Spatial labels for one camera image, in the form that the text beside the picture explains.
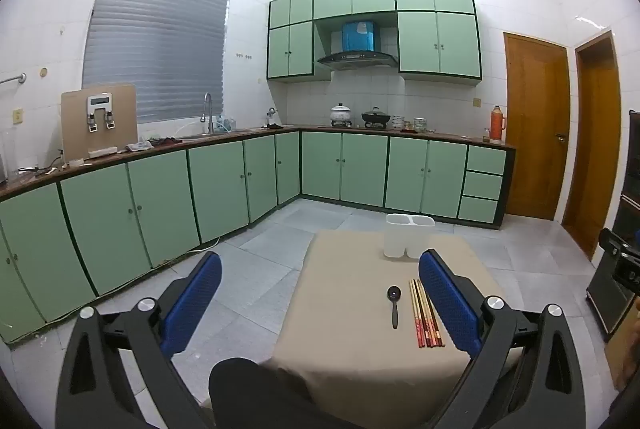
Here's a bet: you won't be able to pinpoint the beige tablecloth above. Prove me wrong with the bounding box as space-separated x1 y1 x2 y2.
260 229 507 429

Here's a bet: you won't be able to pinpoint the person's right forearm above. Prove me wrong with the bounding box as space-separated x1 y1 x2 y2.
607 299 640 391

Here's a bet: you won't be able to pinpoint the brown cardboard board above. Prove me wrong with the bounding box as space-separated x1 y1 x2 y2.
61 83 138 162

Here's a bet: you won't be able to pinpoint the orange thermos flask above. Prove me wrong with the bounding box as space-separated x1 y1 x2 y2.
489 104 507 141

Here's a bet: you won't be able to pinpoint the white wall-mount device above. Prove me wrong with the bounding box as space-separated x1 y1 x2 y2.
86 93 117 132

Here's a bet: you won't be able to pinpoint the wooden door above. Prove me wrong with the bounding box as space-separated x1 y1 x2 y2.
502 30 571 221
560 29 623 262

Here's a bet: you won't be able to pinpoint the white two-compartment utensil holder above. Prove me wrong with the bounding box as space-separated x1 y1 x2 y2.
384 213 436 260

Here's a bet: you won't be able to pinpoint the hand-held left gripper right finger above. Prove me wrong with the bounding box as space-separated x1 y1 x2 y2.
418 249 587 429

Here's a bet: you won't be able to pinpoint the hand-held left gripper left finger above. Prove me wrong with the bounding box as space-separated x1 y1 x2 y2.
56 251 223 429

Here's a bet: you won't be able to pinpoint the black range hood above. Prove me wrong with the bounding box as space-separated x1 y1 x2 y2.
316 20 399 71

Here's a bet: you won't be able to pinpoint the wooden chopstick with red end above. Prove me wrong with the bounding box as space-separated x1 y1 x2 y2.
416 279 435 348
423 280 444 346
410 280 424 349

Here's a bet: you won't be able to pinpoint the dark brown chopstick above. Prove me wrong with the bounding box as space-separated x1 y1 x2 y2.
413 279 429 349
420 279 440 347

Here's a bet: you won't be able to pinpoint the person's black trouser leg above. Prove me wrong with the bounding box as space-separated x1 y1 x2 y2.
207 356 351 429

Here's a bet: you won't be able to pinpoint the gas stove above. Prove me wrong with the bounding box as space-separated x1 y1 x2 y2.
330 120 391 130

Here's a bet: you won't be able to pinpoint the green wall cabinets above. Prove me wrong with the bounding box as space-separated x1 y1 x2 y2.
266 0 483 85

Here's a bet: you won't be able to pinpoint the black spoon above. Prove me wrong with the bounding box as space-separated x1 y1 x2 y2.
386 286 402 330

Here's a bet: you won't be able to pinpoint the chrome kitchen faucet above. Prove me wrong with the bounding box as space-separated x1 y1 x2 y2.
201 92 216 135

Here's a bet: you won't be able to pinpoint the grey window blind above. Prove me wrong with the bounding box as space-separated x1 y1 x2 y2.
82 0 232 126

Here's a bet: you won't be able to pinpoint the black appliance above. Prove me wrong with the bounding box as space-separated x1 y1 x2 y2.
586 109 640 342

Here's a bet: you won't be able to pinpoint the green base cabinets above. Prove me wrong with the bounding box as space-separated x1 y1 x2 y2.
0 125 516 345

